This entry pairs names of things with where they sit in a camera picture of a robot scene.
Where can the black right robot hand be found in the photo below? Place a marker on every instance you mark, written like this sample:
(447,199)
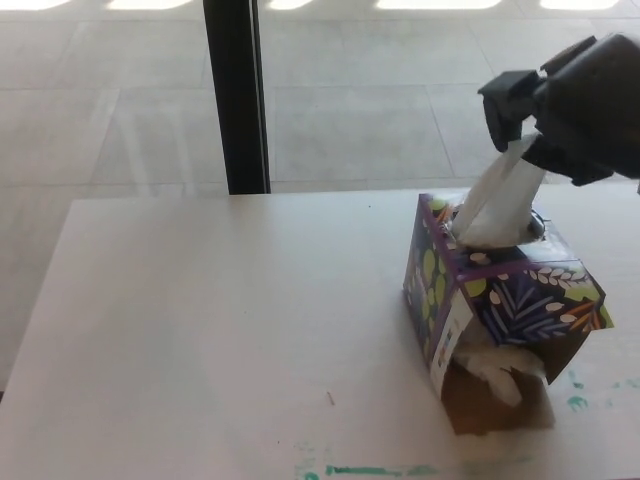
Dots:
(585,110)

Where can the white facial tissue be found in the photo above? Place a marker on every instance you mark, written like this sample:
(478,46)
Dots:
(500,210)

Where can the purple floral tissue box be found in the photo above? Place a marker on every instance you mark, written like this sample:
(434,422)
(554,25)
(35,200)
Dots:
(525,300)

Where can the crumpled white tissue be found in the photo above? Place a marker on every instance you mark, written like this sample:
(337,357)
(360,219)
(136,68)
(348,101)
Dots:
(492,372)

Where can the black window frame post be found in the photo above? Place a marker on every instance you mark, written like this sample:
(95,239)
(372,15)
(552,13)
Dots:
(237,100)

